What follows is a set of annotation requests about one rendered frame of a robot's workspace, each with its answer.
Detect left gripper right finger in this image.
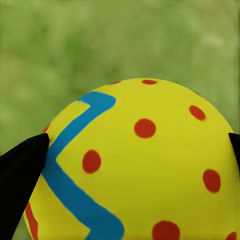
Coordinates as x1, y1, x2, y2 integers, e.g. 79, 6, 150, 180
228, 132, 240, 172

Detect easter egg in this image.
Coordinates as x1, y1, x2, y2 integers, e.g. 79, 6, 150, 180
23, 78, 240, 240

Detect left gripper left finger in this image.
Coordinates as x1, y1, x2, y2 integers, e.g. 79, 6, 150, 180
0, 133, 50, 240

